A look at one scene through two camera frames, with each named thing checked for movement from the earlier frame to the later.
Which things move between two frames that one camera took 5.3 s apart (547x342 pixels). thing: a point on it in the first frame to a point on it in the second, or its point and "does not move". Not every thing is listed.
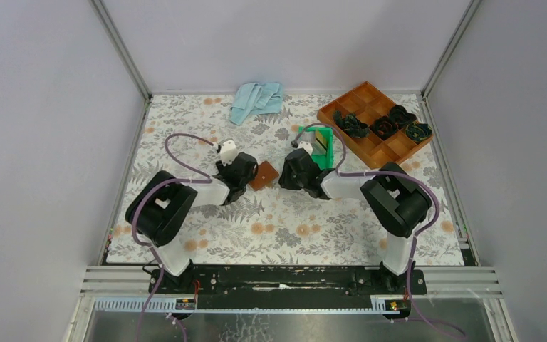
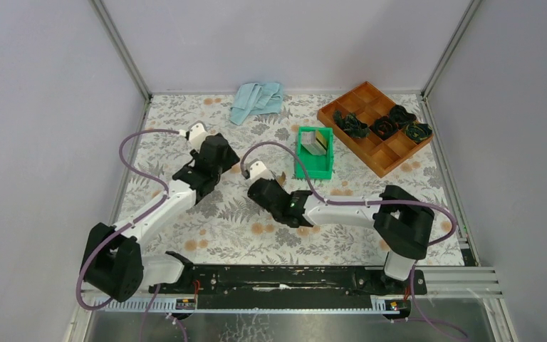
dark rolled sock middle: [383, 127] does not move
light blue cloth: [252, 98] does not move
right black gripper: [284, 179] to [275, 184]
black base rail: [285, 288] does not move
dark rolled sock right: [417, 132] does not move
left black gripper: [221, 169] to [230, 159]
